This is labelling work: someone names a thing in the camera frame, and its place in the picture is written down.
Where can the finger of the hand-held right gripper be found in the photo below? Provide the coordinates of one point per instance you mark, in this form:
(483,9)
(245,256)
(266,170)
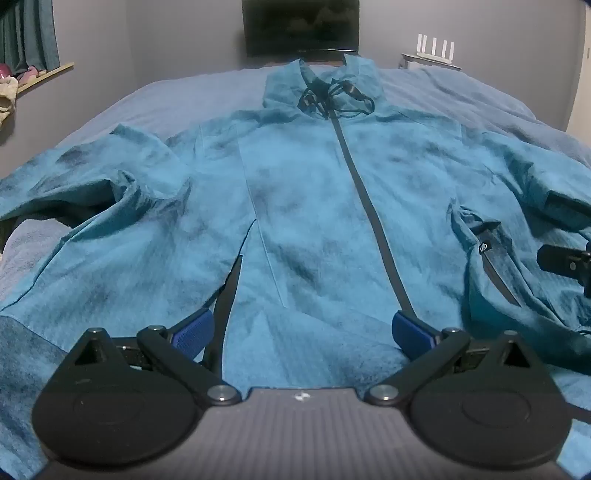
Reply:
(561,261)

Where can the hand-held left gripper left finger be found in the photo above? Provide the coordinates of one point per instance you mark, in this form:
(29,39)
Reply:
(194,333)

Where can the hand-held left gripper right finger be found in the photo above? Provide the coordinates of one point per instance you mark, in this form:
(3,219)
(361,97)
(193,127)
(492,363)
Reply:
(413,333)

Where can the teal zip jacket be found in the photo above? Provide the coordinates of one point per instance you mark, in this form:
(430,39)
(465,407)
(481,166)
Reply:
(304,221)

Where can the blue bed blanket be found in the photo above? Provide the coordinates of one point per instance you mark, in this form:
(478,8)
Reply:
(184,101)

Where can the white small cabinet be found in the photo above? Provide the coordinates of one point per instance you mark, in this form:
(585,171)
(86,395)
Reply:
(415,62)

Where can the white antenna router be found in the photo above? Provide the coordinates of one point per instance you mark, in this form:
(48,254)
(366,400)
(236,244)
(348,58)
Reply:
(435,46)

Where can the wooden window sill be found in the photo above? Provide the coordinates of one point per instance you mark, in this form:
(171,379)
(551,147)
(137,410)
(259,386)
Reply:
(51,74)

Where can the beige fleece garment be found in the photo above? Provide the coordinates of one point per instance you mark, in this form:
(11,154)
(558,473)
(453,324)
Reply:
(7,99)

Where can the pink plush toy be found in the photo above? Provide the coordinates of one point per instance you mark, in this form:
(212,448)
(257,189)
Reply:
(28,74)

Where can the magenta round plush toy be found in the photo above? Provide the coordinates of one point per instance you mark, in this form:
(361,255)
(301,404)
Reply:
(4,70)

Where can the black flat television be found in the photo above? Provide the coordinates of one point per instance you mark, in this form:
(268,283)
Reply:
(300,25)

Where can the teal window curtain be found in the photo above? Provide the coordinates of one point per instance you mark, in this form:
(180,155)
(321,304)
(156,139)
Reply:
(30,32)

